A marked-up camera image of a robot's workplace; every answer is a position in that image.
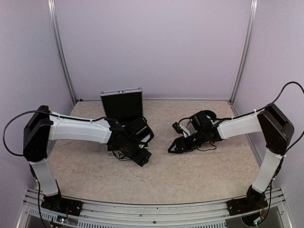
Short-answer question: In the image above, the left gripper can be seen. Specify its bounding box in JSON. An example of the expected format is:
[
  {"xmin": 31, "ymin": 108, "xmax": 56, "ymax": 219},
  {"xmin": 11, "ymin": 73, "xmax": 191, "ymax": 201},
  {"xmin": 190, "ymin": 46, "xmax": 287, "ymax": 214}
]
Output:
[{"xmin": 120, "ymin": 139, "xmax": 152, "ymax": 167}]

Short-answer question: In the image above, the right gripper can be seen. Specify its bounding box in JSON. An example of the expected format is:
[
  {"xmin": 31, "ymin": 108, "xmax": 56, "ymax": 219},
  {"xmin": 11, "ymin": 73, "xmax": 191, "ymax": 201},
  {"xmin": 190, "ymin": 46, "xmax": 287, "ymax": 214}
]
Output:
[{"xmin": 168, "ymin": 129, "xmax": 206, "ymax": 153}]

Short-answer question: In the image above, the aluminium poker case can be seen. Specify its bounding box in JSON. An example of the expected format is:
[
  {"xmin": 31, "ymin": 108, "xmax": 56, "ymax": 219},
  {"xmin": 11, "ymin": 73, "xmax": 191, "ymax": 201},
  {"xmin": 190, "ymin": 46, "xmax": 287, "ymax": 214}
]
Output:
[{"xmin": 100, "ymin": 87, "xmax": 148, "ymax": 161}]

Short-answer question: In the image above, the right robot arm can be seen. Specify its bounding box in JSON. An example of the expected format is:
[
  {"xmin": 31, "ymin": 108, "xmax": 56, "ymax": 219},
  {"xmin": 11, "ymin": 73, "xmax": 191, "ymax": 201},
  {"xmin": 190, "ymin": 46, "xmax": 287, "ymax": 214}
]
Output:
[{"xmin": 168, "ymin": 104, "xmax": 295, "ymax": 211}]

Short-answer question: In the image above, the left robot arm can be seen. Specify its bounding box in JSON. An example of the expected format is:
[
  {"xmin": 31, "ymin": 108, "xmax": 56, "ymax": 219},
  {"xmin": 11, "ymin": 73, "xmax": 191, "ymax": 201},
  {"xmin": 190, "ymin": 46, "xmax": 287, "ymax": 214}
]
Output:
[{"xmin": 23, "ymin": 105, "xmax": 154, "ymax": 211}]

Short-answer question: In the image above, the black cup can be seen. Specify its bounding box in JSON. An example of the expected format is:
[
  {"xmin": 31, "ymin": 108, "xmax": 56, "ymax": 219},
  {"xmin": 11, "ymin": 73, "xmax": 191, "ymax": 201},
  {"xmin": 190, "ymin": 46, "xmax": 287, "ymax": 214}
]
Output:
[{"xmin": 204, "ymin": 110, "xmax": 217, "ymax": 119}]

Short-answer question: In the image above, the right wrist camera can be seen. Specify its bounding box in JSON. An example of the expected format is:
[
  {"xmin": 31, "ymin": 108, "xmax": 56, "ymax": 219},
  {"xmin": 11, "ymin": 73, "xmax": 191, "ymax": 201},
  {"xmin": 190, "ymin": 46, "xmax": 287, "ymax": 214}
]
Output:
[{"xmin": 172, "ymin": 122, "xmax": 190, "ymax": 138}]

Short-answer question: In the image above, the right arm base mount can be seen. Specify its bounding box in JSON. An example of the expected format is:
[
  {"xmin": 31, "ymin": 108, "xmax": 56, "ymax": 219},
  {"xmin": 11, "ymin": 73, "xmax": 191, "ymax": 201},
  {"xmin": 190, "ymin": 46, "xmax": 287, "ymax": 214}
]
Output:
[{"xmin": 227, "ymin": 196, "xmax": 268, "ymax": 216}]

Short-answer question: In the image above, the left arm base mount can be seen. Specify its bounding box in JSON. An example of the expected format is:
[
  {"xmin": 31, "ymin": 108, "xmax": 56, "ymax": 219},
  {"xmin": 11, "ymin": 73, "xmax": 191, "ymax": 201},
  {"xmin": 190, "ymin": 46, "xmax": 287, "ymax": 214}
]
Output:
[{"xmin": 41, "ymin": 196, "xmax": 83, "ymax": 217}]

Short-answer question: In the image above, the right aluminium corner post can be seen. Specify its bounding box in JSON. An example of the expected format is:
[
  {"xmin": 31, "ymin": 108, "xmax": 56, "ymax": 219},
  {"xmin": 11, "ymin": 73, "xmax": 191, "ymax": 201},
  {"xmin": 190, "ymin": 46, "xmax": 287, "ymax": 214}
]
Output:
[{"xmin": 229, "ymin": 0, "xmax": 258, "ymax": 105}]

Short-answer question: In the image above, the aluminium corner post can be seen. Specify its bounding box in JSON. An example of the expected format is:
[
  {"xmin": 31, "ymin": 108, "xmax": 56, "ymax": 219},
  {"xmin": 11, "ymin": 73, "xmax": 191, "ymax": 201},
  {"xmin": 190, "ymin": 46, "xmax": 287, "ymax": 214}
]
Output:
[
  {"xmin": 47, "ymin": 0, "xmax": 77, "ymax": 105},
  {"xmin": 229, "ymin": 0, "xmax": 258, "ymax": 105}
]

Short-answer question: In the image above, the left aluminium corner post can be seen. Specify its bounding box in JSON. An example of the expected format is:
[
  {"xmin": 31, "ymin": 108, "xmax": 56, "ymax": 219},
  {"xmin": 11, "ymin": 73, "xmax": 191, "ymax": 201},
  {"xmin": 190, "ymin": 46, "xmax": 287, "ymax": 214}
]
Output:
[{"xmin": 47, "ymin": 0, "xmax": 77, "ymax": 105}]

